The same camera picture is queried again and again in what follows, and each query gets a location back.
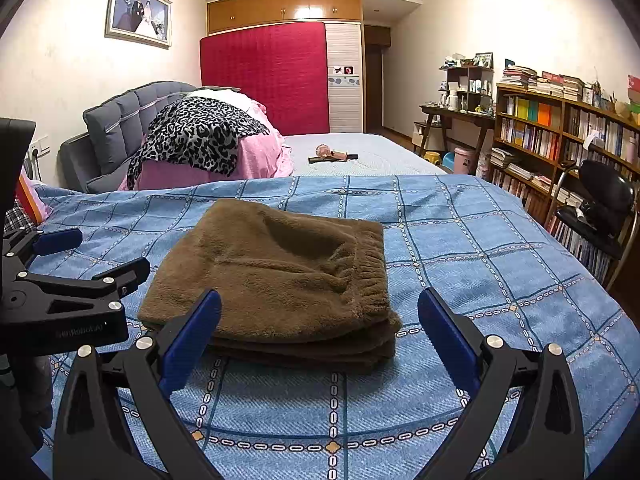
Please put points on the framed wall photo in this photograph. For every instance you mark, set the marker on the framed wall photo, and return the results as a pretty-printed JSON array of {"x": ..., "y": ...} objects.
[{"x": 137, "y": 10}]

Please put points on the black office chair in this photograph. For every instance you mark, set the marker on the black office chair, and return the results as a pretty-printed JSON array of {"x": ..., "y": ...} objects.
[{"x": 605, "y": 190}]

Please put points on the small picture frame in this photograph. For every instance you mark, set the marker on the small picture frame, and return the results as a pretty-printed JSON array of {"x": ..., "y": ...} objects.
[{"x": 484, "y": 60}]

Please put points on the brown fleece pants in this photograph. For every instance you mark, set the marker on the brown fleece pants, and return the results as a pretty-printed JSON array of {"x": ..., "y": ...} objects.
[{"x": 280, "y": 270}]

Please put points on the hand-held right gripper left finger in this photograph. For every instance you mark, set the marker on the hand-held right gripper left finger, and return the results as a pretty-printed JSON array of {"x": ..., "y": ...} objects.
[{"x": 192, "y": 340}]

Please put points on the stack of books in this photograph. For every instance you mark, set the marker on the stack of books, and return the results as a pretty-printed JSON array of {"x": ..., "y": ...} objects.
[{"x": 520, "y": 77}]

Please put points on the leopard print cloth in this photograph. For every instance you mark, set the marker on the leopard print cloth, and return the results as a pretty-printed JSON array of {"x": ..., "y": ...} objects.
[{"x": 200, "y": 135}]

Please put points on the light grey bedspread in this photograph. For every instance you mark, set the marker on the light grey bedspread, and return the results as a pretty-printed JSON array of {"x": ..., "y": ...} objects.
[{"x": 390, "y": 155}]

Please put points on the wooden bookshelf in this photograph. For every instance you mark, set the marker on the wooden bookshelf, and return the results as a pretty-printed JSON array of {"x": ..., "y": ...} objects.
[{"x": 550, "y": 140}]

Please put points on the blue checked blanket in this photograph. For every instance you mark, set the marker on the blue checked blanket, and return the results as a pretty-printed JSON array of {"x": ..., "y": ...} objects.
[{"x": 450, "y": 240}]

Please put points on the wooden door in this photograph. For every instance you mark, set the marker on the wooden door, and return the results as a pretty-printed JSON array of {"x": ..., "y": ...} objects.
[{"x": 372, "y": 85}]

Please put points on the wooden wardrobe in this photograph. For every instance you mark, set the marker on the wooden wardrobe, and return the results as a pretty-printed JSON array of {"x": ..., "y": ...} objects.
[{"x": 342, "y": 105}]

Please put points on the pink plastic bin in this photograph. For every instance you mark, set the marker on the pink plastic bin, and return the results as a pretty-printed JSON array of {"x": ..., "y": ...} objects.
[{"x": 464, "y": 160}]

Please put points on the dark wooden desk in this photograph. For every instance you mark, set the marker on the dark wooden desk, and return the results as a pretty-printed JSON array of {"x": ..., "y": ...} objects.
[{"x": 465, "y": 112}]

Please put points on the white cloth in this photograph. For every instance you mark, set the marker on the white cloth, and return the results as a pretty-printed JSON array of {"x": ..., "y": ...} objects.
[{"x": 225, "y": 100}]

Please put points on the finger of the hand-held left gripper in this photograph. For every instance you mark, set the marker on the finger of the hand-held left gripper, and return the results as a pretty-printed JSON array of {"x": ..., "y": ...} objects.
[
  {"x": 57, "y": 241},
  {"x": 135, "y": 272}
]

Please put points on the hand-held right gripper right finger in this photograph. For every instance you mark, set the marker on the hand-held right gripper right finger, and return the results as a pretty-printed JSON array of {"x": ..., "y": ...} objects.
[{"x": 447, "y": 340}]

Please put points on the red mattress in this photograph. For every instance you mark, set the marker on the red mattress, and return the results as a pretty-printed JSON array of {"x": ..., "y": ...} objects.
[{"x": 265, "y": 75}]

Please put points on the yellow plastic stool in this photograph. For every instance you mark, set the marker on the yellow plastic stool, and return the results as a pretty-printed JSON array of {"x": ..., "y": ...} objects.
[{"x": 432, "y": 157}]

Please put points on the grey padded headboard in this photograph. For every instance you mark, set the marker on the grey padded headboard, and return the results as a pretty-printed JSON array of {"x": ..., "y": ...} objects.
[{"x": 115, "y": 125}]

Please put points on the dark plaid cloth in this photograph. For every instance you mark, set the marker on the dark plaid cloth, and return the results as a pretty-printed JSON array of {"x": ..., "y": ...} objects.
[{"x": 17, "y": 217}]

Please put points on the white wall socket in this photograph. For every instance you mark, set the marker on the white wall socket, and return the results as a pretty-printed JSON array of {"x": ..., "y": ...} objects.
[{"x": 39, "y": 149}]

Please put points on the orange striped cloth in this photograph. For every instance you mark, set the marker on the orange striped cloth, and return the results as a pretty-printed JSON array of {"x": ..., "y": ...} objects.
[{"x": 30, "y": 195}]

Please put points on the blue plastic bucket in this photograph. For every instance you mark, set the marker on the blue plastic bucket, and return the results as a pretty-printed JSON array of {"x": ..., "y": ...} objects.
[{"x": 449, "y": 162}]

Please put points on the small objects on bed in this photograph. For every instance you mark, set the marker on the small objects on bed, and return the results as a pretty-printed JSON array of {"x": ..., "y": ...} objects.
[{"x": 325, "y": 152}]

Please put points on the small wooden desk shelf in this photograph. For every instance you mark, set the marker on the small wooden desk shelf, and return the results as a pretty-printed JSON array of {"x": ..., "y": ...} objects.
[{"x": 467, "y": 72}]

